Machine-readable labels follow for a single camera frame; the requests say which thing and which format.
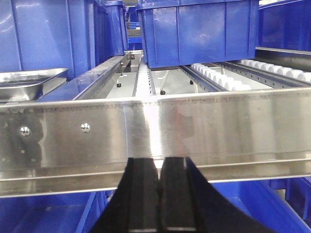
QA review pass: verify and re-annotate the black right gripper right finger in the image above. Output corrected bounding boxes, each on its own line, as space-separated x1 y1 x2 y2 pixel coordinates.
160 157 272 233

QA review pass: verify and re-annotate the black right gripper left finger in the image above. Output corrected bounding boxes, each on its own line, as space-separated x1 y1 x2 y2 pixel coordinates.
90 158 158 233

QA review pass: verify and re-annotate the silver metal tray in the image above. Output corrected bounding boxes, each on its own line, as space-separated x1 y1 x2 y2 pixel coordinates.
0 68 68 103

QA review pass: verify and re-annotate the blue bin lower left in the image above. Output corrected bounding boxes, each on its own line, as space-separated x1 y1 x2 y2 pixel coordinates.
0 191 112 233

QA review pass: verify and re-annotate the white roller track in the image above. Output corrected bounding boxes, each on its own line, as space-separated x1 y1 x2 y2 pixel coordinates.
191 63 252 91

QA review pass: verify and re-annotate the blue plastic bin upper shelf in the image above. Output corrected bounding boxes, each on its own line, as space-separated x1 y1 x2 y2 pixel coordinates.
136 0 259 68

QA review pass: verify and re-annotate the large blue bin left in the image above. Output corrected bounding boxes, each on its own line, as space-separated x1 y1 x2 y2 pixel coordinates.
0 0 103 81

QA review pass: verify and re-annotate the stainless steel shelf front rail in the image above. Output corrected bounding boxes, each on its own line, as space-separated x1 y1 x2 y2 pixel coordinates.
0 88 311 198

